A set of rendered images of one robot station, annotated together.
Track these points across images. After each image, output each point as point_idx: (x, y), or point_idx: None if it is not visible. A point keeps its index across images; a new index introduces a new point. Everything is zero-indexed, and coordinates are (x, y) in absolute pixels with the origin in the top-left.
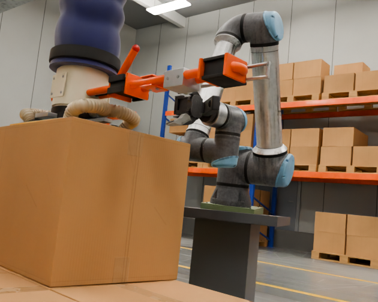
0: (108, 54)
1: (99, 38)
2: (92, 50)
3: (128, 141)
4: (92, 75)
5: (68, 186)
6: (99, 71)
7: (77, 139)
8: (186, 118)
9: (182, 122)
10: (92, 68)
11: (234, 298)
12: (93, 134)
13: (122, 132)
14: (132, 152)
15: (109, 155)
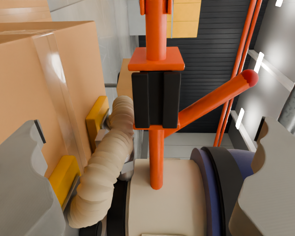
0: (234, 168)
1: (250, 156)
2: (221, 149)
3: (34, 29)
4: (185, 166)
5: (15, 22)
6: (200, 179)
7: (66, 21)
8: None
9: None
10: (197, 169)
11: None
12: (67, 23)
13: (57, 27)
14: (5, 31)
15: (25, 26)
